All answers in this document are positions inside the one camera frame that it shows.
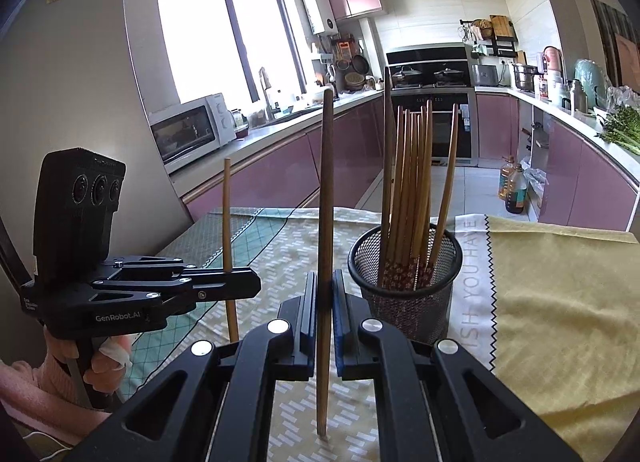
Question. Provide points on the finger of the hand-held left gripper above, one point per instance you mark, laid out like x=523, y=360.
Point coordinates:
x=220, y=284

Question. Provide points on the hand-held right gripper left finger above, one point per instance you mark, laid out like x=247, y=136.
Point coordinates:
x=312, y=322

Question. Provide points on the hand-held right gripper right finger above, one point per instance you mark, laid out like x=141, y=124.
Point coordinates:
x=340, y=322

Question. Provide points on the black mesh utensil holder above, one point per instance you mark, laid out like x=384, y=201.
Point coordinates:
x=400, y=312

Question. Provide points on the wooden chopstick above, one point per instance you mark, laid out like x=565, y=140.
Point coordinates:
x=228, y=217
x=326, y=192

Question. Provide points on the bunch of patterned wooden chopsticks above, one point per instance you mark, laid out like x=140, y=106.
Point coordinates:
x=410, y=182

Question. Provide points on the person's left forearm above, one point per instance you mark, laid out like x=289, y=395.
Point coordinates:
x=35, y=392

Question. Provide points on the person's left hand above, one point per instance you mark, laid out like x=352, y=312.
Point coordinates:
x=107, y=372

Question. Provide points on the pink kitchen base cabinets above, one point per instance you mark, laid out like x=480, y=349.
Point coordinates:
x=575, y=167
x=280, y=162

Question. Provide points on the white microwave oven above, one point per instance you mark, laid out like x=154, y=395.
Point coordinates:
x=190, y=132

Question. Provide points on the grey refrigerator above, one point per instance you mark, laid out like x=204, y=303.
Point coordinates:
x=90, y=67

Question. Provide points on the steel sink faucet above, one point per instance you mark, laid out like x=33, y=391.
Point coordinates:
x=265, y=87

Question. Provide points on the patchwork patterned tablecloth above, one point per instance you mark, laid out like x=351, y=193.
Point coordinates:
x=550, y=292

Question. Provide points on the yellow cooking oil bottle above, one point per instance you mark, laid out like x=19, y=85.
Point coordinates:
x=505, y=182

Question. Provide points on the cooking oil bottles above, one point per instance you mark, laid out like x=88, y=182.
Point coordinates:
x=517, y=197

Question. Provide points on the black built-in oven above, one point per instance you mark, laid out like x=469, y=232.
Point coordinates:
x=440, y=127

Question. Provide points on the kitchen window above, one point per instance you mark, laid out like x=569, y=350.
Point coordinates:
x=200, y=42

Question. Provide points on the dark lidded cooking pot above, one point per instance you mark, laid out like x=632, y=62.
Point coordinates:
x=448, y=76
x=406, y=77

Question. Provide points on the black range hood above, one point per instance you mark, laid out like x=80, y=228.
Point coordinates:
x=427, y=55

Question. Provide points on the silver toaster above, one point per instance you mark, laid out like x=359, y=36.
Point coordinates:
x=485, y=75

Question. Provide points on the white water heater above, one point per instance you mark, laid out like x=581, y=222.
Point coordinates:
x=319, y=12

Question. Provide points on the steel stock pot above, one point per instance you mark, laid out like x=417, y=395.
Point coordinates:
x=525, y=77

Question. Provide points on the steel thermos flask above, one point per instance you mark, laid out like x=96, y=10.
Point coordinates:
x=579, y=97

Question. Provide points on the pink kettle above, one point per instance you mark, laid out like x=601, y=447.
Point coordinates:
x=552, y=60

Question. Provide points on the bunch of green vegetables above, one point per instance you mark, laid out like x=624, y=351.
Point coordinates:
x=622, y=127

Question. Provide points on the clear plastic bag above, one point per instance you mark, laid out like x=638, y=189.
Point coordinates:
x=622, y=97

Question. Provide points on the wall-hung pans and utensils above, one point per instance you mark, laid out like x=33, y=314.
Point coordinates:
x=352, y=65

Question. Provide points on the black wall rack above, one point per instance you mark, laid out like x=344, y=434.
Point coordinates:
x=492, y=35

